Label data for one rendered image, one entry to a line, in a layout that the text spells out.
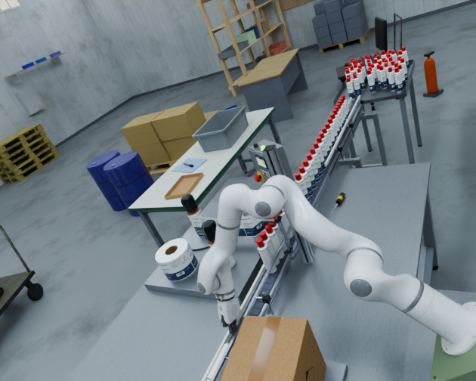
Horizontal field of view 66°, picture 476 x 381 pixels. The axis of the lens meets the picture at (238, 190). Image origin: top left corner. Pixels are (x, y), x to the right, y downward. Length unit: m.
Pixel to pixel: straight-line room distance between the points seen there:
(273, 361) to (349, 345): 0.42
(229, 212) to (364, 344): 0.73
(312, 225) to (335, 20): 8.47
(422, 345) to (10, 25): 12.36
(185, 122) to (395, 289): 4.56
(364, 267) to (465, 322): 0.36
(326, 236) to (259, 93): 5.06
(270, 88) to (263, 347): 5.13
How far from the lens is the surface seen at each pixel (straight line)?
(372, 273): 1.24
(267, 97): 6.18
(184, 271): 2.13
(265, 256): 1.82
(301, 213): 1.26
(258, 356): 1.31
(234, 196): 1.29
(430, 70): 5.52
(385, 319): 1.66
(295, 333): 1.32
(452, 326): 1.39
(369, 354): 1.58
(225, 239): 1.39
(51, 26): 13.46
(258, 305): 1.79
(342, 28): 9.54
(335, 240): 1.27
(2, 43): 12.50
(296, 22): 10.73
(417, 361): 1.55
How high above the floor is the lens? 2.13
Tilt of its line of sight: 27 degrees down
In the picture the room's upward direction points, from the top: 23 degrees counter-clockwise
